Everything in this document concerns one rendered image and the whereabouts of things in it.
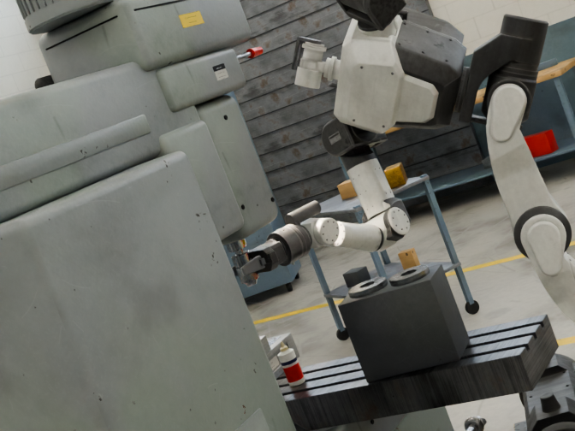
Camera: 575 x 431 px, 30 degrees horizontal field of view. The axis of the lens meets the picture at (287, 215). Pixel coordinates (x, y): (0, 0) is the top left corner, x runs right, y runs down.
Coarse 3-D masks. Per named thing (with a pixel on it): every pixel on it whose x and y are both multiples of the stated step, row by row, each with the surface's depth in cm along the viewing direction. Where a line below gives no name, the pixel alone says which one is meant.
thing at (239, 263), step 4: (248, 256) 252; (240, 260) 252; (244, 260) 252; (248, 260) 252; (236, 264) 252; (240, 264) 252; (244, 264) 252; (236, 268) 253; (240, 272) 253; (256, 272) 253; (240, 276) 253; (244, 276) 252; (248, 276) 252; (252, 276) 252; (256, 276) 253; (240, 280) 254; (244, 280) 253; (248, 280) 252
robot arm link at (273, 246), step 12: (288, 228) 261; (276, 240) 259; (288, 240) 258; (300, 240) 260; (252, 252) 256; (264, 252) 252; (276, 252) 255; (288, 252) 259; (300, 252) 260; (264, 264) 254; (276, 264) 253; (288, 264) 260
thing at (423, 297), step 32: (352, 288) 239; (384, 288) 233; (416, 288) 227; (448, 288) 235; (352, 320) 233; (384, 320) 231; (416, 320) 228; (448, 320) 228; (384, 352) 233; (416, 352) 230; (448, 352) 228
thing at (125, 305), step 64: (128, 192) 189; (192, 192) 204; (0, 256) 168; (64, 256) 171; (128, 256) 184; (192, 256) 199; (0, 320) 172; (64, 320) 168; (128, 320) 180; (192, 320) 194; (0, 384) 177; (64, 384) 170; (128, 384) 176; (192, 384) 190; (256, 384) 206
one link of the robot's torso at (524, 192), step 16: (496, 96) 264; (512, 96) 264; (496, 112) 265; (512, 112) 264; (496, 128) 266; (512, 128) 265; (496, 144) 267; (512, 144) 267; (496, 160) 268; (512, 160) 269; (528, 160) 269; (496, 176) 271; (512, 176) 271; (528, 176) 270; (512, 192) 272; (528, 192) 271; (544, 192) 270; (512, 208) 273; (528, 208) 272; (544, 208) 270; (560, 208) 277; (512, 224) 274
